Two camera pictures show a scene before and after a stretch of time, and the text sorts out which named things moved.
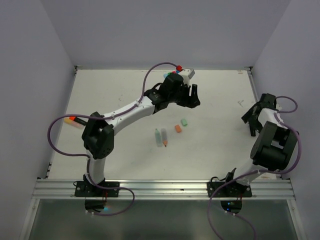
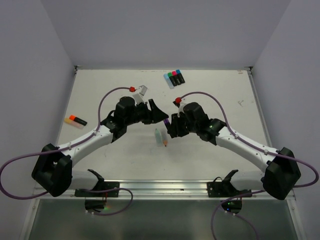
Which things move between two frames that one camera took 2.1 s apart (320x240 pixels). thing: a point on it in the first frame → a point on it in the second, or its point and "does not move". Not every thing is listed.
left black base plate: x=86 y=189 does not move
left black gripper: x=191 y=102 → x=157 y=115
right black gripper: x=248 y=115 → x=175 y=129
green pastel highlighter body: x=159 y=140 does not move
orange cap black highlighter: x=75 y=118 does not move
